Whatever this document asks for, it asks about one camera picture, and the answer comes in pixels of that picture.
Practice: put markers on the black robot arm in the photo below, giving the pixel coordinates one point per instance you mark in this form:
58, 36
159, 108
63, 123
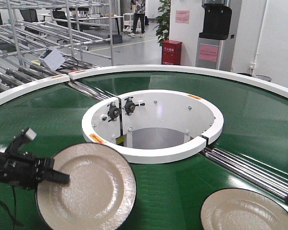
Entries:
3, 160

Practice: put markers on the white inner ring guard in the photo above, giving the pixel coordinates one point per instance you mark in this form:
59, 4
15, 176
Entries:
166, 126

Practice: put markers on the white outer rim left segment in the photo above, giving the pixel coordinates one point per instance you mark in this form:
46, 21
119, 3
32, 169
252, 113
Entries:
17, 91

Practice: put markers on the right black bearing block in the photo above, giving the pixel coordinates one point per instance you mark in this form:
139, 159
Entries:
129, 106

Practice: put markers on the left black bearing block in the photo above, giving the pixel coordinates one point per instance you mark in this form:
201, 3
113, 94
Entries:
113, 112

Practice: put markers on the metal roller rack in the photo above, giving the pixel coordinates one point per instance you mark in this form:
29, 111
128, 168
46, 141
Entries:
29, 27

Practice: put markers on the black bearing block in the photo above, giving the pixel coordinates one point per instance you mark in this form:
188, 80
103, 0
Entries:
129, 106
113, 112

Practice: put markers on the steel rollers right gap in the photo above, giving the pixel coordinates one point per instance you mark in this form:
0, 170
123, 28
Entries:
264, 176

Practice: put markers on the pink wall notice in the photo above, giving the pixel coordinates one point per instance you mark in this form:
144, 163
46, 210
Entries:
182, 16

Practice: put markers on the white outer rim right segment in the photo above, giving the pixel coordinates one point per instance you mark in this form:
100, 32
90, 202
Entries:
269, 86

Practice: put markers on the white rim segment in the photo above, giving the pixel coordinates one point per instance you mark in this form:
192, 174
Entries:
17, 91
269, 86

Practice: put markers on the person standing in background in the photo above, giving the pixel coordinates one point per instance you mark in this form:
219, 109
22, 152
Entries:
138, 9

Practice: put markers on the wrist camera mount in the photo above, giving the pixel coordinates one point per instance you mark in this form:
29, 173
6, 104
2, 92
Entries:
25, 137

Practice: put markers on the red fire extinguisher box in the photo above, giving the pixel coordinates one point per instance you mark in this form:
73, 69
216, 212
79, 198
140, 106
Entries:
171, 52

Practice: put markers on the green potted plant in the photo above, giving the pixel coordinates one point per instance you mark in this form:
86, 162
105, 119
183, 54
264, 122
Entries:
163, 21

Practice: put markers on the cream plate black rim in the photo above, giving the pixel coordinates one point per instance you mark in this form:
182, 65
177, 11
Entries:
99, 196
242, 209

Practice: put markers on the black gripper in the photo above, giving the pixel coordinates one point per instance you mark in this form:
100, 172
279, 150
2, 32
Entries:
28, 174

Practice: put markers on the white cart shelf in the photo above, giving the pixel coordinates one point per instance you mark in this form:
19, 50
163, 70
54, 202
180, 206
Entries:
127, 22

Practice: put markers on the white control box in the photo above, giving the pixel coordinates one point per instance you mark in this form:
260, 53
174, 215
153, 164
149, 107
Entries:
52, 59

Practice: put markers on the black water dispenser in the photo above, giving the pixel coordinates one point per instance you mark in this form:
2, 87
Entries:
216, 26

